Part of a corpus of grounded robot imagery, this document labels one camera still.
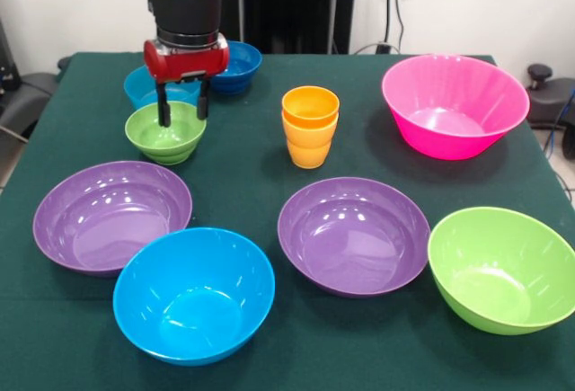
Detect yellow cup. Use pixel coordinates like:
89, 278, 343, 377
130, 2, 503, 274
283, 112, 340, 170

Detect black chair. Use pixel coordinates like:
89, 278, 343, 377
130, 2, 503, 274
0, 18, 73, 140

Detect large pink bowl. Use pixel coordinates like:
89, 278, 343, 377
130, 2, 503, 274
382, 54, 531, 162

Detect black knobbed equipment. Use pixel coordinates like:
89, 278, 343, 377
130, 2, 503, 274
526, 63, 575, 163

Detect small green bowl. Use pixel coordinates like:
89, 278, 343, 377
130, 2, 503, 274
125, 101, 208, 166

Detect purple bowl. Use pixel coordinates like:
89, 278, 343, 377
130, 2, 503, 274
32, 160, 193, 276
278, 176, 432, 298

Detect orange cup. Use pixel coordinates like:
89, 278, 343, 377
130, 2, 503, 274
282, 85, 341, 129

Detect dark green table cloth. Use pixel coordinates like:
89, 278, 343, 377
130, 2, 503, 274
0, 52, 575, 391

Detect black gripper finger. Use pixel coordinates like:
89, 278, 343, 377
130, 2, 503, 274
155, 82, 172, 129
197, 76, 212, 121

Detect small light blue bowl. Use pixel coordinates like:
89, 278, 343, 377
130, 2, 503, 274
124, 65, 203, 112

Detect black cables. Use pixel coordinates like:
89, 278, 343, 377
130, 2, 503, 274
352, 0, 405, 56

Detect large green bowl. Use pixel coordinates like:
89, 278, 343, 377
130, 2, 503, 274
428, 207, 575, 336

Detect small dark blue bowl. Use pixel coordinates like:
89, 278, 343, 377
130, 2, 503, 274
210, 41, 263, 95

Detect large blue bowl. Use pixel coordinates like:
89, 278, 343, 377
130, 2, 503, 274
112, 227, 276, 367

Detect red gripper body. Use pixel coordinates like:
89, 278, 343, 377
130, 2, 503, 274
144, 34, 230, 85

